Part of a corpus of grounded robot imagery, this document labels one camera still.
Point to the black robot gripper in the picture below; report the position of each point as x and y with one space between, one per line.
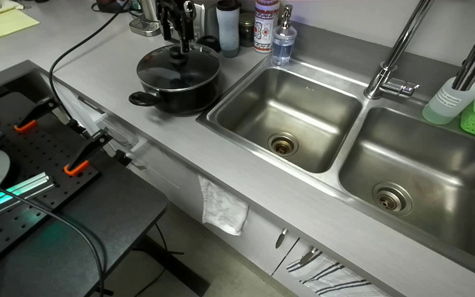
177 11

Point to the glass pot lid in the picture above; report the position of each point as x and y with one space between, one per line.
171 69

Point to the black cooking pot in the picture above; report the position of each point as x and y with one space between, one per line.
177 102

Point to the white travel tumbler black lid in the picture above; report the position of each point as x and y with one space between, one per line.
228 23

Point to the dark glass jar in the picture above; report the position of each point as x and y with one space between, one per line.
246 28

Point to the red white patterned canister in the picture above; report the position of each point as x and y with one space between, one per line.
265 21

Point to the clear soap dispenser bottle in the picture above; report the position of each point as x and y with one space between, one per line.
284 38

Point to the lower black orange clamp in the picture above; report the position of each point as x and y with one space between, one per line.
81 160

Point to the black orange clamp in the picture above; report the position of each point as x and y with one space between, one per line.
81 160
30 120

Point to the yellow paper pad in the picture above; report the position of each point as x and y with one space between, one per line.
15 20

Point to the upper black orange clamp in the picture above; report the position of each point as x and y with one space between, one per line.
30 120

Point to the white hanging dish towel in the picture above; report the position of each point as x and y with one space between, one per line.
222 208

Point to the left chrome faucet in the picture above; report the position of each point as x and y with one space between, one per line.
383 81

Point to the black perforated breadboard table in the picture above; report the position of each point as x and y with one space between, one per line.
108 209

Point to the translucent plastic squeeze bottle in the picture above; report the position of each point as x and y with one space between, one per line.
448 102

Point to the stainless double sink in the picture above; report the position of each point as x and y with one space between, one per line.
415 176

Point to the grey cabinet with handles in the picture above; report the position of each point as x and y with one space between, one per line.
260 241

